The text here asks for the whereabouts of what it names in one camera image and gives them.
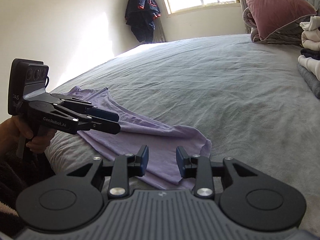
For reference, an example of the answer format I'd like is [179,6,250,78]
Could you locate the grey folded garment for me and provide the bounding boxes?
[297,62,320,99]

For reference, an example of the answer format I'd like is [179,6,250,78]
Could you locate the dark fuzzy robe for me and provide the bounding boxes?
[0,150,55,240]

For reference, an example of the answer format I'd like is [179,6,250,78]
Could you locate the grey patterned curtain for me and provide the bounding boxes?
[235,0,250,34]
[146,0,167,43]

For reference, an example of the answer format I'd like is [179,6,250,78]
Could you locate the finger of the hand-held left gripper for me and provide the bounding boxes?
[77,116,122,135]
[51,94,119,122]

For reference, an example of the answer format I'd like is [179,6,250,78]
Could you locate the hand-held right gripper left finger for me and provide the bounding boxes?
[67,145,150,199]

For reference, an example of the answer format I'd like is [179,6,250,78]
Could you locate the dark hanging jacket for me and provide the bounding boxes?
[125,0,161,43]

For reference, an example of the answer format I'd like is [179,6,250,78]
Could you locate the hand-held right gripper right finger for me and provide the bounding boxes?
[176,146,253,199]

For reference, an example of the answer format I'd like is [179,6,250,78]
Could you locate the pink velvet pillow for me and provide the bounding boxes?
[239,0,317,41]

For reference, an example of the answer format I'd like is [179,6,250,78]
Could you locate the grey bed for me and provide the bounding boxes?
[45,34,320,240]

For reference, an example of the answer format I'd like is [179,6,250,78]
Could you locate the black folded garment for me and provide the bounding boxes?
[300,49,320,61]

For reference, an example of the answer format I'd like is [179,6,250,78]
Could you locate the white knit folded garment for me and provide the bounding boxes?
[298,55,320,82]

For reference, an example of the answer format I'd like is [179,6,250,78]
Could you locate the folded grey pink quilt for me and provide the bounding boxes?
[242,6,265,43]

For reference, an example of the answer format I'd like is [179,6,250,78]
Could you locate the purple pants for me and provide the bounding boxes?
[64,86,212,190]

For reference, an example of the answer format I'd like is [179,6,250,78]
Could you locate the person's left hand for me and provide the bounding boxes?
[4,117,55,155]

